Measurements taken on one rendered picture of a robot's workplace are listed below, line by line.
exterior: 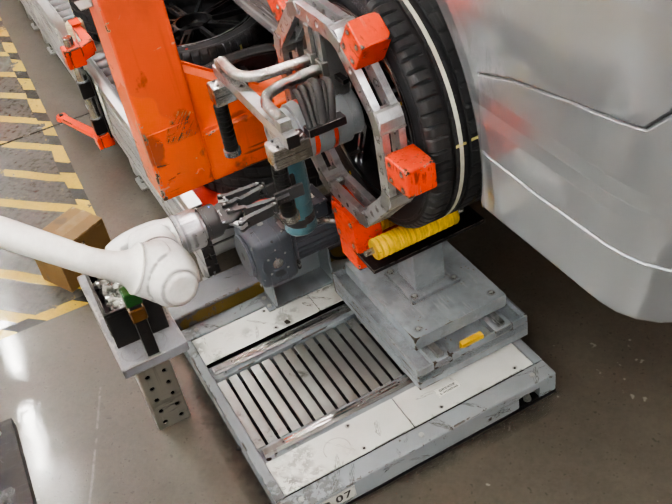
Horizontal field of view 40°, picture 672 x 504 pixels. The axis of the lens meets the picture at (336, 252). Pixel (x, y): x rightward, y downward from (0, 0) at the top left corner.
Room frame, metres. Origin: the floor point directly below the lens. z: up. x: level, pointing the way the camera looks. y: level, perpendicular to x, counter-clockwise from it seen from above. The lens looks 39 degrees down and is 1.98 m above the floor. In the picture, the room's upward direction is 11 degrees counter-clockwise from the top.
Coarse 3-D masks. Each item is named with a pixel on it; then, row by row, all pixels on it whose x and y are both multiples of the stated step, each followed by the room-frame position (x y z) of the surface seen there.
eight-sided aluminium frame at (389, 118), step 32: (288, 0) 2.00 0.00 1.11; (320, 0) 1.94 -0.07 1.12; (288, 32) 2.04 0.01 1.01; (320, 32) 1.85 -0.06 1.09; (288, 96) 2.12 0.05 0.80; (384, 96) 1.69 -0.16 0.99; (384, 128) 1.64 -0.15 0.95; (320, 160) 2.01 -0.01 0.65; (384, 160) 1.64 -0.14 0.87; (352, 192) 1.93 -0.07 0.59; (384, 192) 1.65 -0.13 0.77
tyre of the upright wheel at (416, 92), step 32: (352, 0) 1.87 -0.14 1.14; (384, 0) 1.81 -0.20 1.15; (416, 0) 1.81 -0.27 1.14; (416, 32) 1.74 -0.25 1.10; (448, 32) 1.75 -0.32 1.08; (416, 64) 1.69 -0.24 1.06; (448, 64) 1.70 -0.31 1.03; (416, 96) 1.65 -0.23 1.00; (448, 96) 1.66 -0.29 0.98; (416, 128) 1.66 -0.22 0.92; (448, 128) 1.64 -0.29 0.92; (448, 160) 1.63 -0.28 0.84; (480, 160) 1.66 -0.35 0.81; (448, 192) 1.64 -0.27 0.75; (480, 192) 1.70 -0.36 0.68; (416, 224) 1.71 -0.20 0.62
